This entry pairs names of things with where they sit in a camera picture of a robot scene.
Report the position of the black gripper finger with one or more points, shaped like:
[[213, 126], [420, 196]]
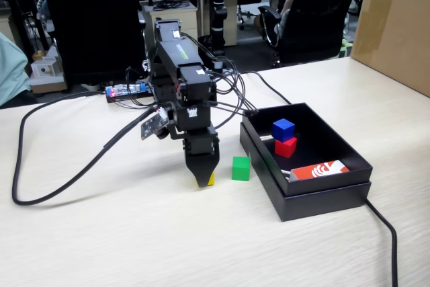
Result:
[[201, 169]]

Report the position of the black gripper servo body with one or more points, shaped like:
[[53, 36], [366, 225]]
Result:
[[201, 142]]

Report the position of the yellow wooden cube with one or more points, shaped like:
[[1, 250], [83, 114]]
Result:
[[212, 179]]

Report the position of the blue wooden cube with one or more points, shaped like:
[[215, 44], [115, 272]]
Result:
[[283, 130]]

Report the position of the red wooden cube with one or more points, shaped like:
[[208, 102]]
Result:
[[285, 148]]

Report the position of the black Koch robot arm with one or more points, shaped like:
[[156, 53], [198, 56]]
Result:
[[174, 55]]

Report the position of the black cardboard box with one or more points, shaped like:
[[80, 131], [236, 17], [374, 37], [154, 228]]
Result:
[[322, 125]]

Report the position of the black open box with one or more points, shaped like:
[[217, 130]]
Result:
[[322, 204]]

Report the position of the seated person in black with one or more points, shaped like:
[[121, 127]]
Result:
[[288, 8]]

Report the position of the small white product box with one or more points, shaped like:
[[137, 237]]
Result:
[[43, 69]]

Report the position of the large brown cardboard box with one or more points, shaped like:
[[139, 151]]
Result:
[[393, 31]]

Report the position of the green wooden cube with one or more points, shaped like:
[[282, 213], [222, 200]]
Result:
[[240, 169]]

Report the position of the blue servo controller board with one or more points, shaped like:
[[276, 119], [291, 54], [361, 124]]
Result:
[[126, 89]]

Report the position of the orange white matchbox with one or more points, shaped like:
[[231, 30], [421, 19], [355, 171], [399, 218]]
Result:
[[319, 170]]

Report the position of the beige side cabinet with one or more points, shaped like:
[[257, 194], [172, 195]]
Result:
[[231, 14]]

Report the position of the black segmented pole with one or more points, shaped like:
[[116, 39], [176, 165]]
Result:
[[219, 8]]

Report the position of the black monitor back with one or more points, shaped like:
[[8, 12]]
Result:
[[90, 25]]

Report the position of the flat brown carton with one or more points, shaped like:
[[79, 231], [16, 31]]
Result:
[[47, 86]]

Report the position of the green black checkered object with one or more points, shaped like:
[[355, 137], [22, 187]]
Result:
[[346, 48]]

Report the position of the black office chair with armrest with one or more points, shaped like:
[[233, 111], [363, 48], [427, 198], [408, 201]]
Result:
[[319, 14]]

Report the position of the person in teal shirt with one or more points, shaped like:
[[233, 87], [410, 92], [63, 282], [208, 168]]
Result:
[[11, 72]]

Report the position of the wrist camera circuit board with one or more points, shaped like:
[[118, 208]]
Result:
[[152, 127]]

